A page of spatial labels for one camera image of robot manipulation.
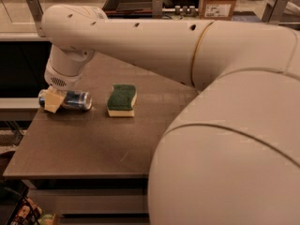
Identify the blue silver redbull can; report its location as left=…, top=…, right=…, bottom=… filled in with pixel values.
left=38, top=89, right=92, bottom=111

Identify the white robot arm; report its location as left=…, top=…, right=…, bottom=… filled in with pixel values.
left=41, top=5, right=300, bottom=225

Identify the brown cardboard box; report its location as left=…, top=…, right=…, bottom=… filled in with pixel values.
left=199, top=0, right=237, bottom=21

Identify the white bin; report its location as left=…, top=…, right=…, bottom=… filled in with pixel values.
left=267, top=0, right=300, bottom=23

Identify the black wire basket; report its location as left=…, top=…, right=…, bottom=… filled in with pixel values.
left=0, top=183, right=42, bottom=225

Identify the left metal glass bracket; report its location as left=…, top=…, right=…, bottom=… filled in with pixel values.
left=25, top=0, right=45, bottom=38

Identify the right metal glass bracket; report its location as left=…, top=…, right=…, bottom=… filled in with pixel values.
left=262, top=0, right=290, bottom=25

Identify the dark open tray box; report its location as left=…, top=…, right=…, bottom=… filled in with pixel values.
left=102, top=0, right=153, bottom=17

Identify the middle metal glass bracket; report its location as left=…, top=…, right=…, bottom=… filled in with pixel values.
left=152, top=0, right=163, bottom=19

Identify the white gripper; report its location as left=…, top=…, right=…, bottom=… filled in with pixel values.
left=44, top=61, right=83, bottom=113

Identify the green yellow sponge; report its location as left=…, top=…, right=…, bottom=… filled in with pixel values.
left=107, top=84, right=137, bottom=117

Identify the metal glass bracket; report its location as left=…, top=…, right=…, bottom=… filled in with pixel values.
left=262, top=0, right=290, bottom=25
left=152, top=0, right=163, bottom=19
left=25, top=0, right=45, bottom=38

